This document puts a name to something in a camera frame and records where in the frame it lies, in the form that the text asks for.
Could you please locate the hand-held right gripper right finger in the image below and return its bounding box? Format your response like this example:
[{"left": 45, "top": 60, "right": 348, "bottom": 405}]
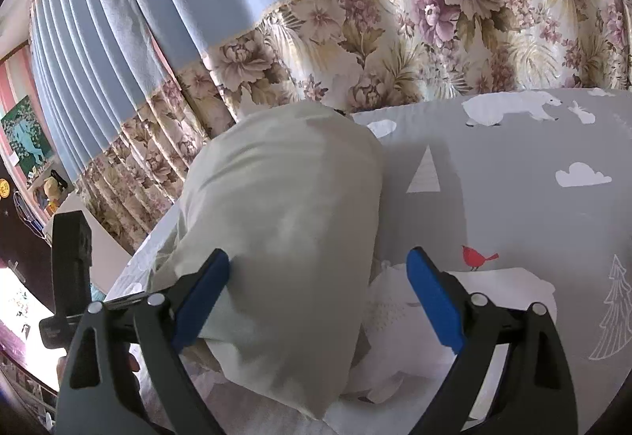
[{"left": 405, "top": 246, "right": 579, "bottom": 435}]

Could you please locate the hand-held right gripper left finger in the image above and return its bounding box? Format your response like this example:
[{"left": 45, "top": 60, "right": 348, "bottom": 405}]
[{"left": 56, "top": 248, "right": 231, "bottom": 435}]

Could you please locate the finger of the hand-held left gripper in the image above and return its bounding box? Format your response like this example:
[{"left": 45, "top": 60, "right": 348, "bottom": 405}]
[{"left": 103, "top": 294, "right": 150, "bottom": 308}]

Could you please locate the cream jacket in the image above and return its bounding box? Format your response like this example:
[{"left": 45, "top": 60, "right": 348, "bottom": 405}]
[{"left": 148, "top": 100, "right": 386, "bottom": 421}]

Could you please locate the beige board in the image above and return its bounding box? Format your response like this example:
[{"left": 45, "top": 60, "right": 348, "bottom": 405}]
[{"left": 49, "top": 205, "right": 133, "bottom": 298}]

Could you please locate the yellow plush toy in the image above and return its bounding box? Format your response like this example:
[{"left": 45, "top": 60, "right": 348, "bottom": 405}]
[{"left": 42, "top": 176, "right": 68, "bottom": 211}]

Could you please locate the grey animal print bed sheet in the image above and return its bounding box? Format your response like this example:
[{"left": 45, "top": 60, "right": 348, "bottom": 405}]
[{"left": 106, "top": 87, "right": 632, "bottom": 435}]

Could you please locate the green wall painting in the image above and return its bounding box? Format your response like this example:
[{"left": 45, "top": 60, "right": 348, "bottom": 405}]
[{"left": 0, "top": 97, "right": 56, "bottom": 168}]

